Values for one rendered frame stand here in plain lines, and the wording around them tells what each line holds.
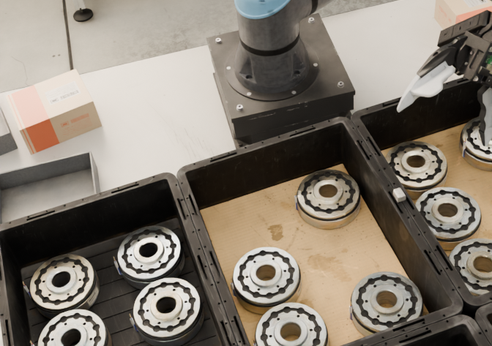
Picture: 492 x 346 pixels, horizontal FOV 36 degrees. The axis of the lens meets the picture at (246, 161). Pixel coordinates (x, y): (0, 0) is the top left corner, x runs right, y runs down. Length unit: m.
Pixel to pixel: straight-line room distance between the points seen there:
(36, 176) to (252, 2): 0.56
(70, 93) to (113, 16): 1.53
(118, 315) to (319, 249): 0.33
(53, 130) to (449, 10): 0.89
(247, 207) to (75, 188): 0.42
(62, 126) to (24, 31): 1.62
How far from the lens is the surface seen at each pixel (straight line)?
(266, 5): 1.39
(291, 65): 1.49
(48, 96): 1.67
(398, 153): 1.31
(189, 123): 1.63
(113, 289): 1.24
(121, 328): 1.20
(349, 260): 1.22
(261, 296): 1.15
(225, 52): 1.61
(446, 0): 1.77
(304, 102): 1.49
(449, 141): 1.38
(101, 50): 3.02
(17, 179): 1.60
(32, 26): 3.25
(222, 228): 1.27
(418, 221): 1.14
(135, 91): 1.73
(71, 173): 1.60
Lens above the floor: 1.84
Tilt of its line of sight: 48 degrees down
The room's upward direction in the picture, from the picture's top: 9 degrees counter-clockwise
